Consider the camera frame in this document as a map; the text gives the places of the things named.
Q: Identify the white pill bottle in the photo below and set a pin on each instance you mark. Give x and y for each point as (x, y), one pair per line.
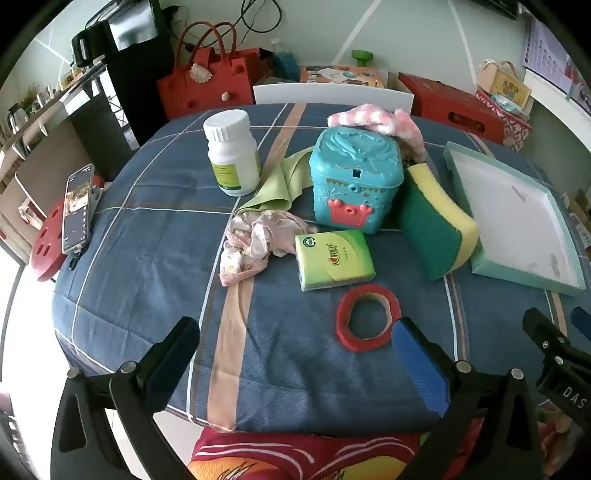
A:
(233, 157)

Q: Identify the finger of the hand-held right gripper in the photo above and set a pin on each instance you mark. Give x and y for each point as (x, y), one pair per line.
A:
(582, 318)
(547, 332)

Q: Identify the pink floral cloth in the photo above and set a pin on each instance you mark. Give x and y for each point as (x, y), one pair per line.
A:
(258, 235)

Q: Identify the green plastic toy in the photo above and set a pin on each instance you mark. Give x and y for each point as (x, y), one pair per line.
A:
(361, 57)

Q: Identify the wooden cabinet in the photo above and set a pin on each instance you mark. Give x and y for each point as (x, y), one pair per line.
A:
(41, 152)

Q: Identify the red tote bag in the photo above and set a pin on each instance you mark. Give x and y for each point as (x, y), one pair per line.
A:
(207, 87)

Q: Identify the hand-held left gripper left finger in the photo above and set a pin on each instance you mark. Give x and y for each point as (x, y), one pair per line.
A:
(178, 350)

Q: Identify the blue plaid blanket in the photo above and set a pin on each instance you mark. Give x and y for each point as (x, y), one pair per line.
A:
(138, 258)

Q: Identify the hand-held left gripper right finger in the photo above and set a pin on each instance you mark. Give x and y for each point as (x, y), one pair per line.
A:
(418, 364)

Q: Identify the pink white striped fluffy cloth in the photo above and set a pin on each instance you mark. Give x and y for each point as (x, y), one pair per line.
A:
(378, 120)

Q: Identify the red printed cloth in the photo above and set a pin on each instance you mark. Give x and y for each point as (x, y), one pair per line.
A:
(300, 457)

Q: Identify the teal shallow box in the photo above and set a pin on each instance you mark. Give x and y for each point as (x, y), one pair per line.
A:
(508, 217)

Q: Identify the black appliance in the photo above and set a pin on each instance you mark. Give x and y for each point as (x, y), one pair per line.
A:
(134, 60)

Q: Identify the green tissue pack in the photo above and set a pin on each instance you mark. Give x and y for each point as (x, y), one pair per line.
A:
(334, 261)

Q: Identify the red patterned box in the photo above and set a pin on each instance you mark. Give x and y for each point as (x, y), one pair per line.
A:
(510, 127)

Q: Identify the teal knitted pouch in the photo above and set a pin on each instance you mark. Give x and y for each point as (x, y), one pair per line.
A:
(286, 64)

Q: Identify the blue wipes pack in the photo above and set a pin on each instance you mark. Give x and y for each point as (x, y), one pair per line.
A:
(505, 100)

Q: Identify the yellow green sponge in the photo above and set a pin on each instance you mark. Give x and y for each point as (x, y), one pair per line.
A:
(429, 230)

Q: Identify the red tape roll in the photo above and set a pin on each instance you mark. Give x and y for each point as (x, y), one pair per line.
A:
(344, 318)

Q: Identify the colourful toy box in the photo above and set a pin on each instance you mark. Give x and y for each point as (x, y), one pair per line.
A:
(341, 74)

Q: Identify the white desk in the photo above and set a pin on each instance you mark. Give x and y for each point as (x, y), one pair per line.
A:
(554, 108)

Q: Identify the green cloth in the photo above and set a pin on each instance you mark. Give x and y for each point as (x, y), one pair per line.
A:
(286, 177)

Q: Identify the red cardboard box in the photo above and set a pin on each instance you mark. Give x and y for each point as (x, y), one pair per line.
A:
(455, 104)

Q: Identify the teal toy box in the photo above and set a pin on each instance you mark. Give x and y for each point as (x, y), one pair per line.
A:
(355, 180)

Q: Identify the smartphone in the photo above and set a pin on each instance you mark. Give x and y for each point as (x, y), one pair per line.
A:
(77, 207)

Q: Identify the wall calendar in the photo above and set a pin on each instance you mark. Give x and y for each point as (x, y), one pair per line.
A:
(549, 50)

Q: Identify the red round stool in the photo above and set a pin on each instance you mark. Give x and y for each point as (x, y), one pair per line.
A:
(46, 249)

